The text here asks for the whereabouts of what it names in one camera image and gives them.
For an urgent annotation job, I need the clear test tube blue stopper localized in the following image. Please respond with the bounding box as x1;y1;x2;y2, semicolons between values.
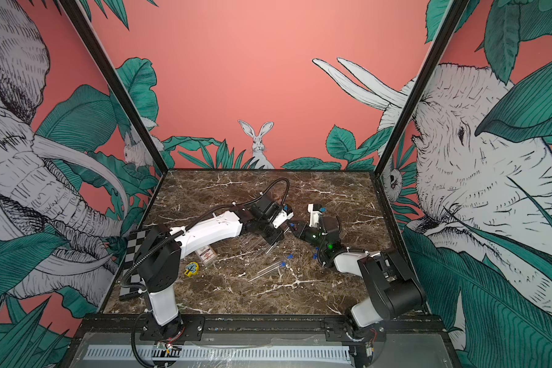
248;261;287;282
263;254;294;272
265;240;281;255

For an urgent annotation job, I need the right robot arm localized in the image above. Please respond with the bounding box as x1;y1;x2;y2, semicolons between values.
288;212;426;328

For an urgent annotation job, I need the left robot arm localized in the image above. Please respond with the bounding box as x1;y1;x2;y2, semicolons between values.
121;194;294;327

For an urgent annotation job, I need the yellow blue small toy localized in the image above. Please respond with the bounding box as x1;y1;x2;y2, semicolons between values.
184;262;199;278

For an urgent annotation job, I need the checkerboard calibration board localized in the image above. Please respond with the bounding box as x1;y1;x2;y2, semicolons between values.
119;230;148;301

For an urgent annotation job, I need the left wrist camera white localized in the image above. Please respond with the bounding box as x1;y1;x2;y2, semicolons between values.
271;205;294;228

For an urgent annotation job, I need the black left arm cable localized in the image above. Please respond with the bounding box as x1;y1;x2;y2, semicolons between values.
241;177;291;210

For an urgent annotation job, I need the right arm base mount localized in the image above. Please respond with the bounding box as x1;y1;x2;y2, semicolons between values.
321;316;386;343

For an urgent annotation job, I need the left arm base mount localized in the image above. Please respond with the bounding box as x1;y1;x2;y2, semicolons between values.
140;314;205;343

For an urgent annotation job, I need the white slotted cable duct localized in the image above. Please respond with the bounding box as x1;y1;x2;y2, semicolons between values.
82;344;353;363

